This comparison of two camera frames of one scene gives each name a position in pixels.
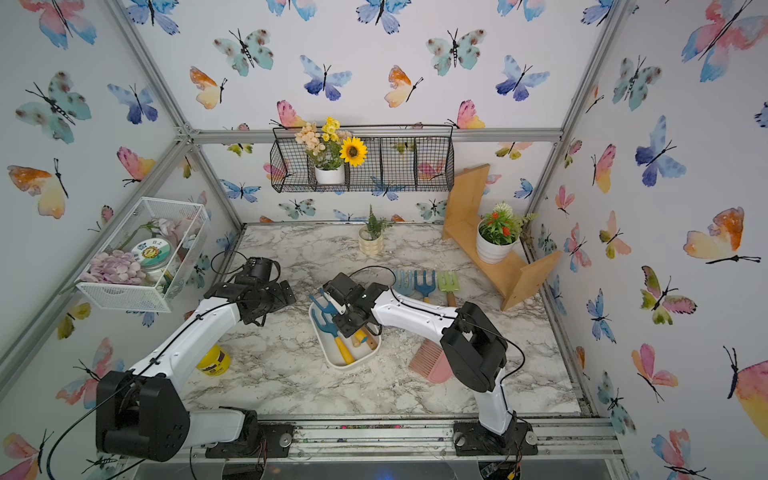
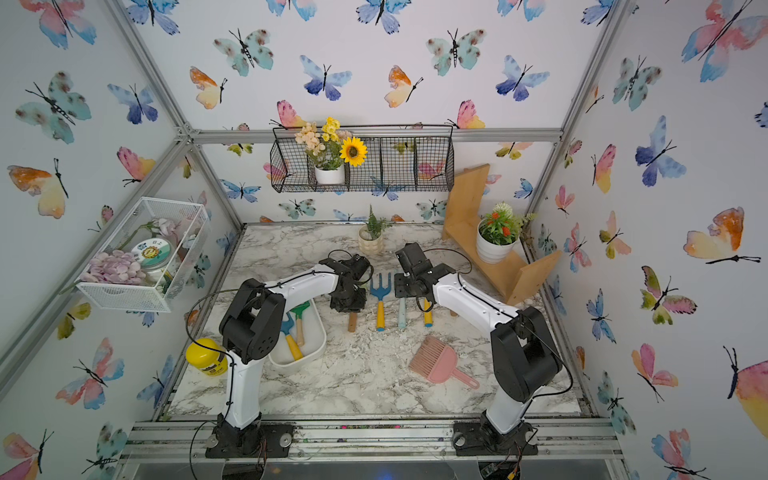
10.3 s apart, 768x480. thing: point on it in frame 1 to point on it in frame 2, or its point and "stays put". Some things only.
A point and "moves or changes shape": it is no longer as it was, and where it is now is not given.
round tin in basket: x=153 y=254 stays put
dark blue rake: x=329 y=307 moves or changes shape
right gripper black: x=344 y=328 to x=398 y=285
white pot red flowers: x=498 y=232 stays put
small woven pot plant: x=371 y=236 stays put
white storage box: x=339 y=350 to x=302 y=334
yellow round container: x=215 y=362 stays put
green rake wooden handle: x=371 y=341 moves or changes shape
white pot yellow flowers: x=332 y=150 stays put
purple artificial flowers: x=114 y=267 stays put
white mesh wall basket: x=143 y=264 stays put
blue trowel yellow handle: x=331 y=328 to x=294 y=347
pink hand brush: x=431 y=361 stays put
